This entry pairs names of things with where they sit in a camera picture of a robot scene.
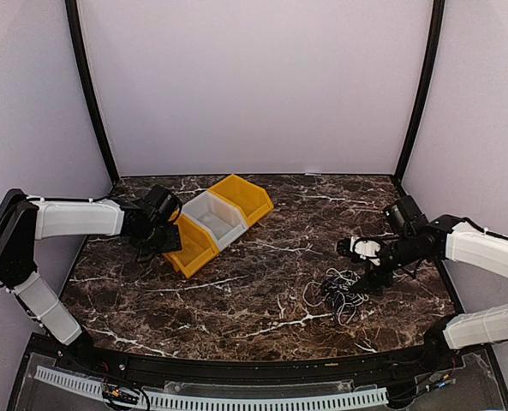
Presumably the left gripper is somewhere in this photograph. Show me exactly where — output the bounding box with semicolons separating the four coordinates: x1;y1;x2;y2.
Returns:
134;222;181;257

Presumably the thick white cable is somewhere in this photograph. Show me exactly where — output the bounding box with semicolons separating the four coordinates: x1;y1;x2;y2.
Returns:
301;279;327;307

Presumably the yellow bin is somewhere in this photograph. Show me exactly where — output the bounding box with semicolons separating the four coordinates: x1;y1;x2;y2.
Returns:
164;213;219;278
208;175;274;227

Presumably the white bin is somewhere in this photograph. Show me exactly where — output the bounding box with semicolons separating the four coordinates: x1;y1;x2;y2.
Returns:
182;191;248;251

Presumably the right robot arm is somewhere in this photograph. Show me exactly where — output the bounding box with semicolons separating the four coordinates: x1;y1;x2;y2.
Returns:
337;195;508;372

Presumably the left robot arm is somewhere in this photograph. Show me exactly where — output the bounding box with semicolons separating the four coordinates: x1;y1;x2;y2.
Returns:
0;186;182;373

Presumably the blue white thin cable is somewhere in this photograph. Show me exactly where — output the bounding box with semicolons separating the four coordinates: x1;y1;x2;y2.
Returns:
324;267;364;309

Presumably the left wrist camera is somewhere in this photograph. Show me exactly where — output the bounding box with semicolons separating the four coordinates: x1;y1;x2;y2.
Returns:
144;185;182;224

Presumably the black front rail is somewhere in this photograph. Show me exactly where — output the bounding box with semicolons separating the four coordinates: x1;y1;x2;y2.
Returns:
26;331;464;386

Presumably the white slotted cable duct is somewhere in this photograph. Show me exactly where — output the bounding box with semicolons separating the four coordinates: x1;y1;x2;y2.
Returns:
34;366;388;411

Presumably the left black frame post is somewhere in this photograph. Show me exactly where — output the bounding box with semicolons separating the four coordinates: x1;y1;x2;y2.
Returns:
64;0;120;185

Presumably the black frame post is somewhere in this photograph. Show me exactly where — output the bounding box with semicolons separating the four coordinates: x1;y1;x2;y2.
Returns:
64;0;120;185
393;0;445;186

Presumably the right black frame post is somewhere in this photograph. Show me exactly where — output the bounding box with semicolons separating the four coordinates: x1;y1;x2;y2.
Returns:
393;0;445;186

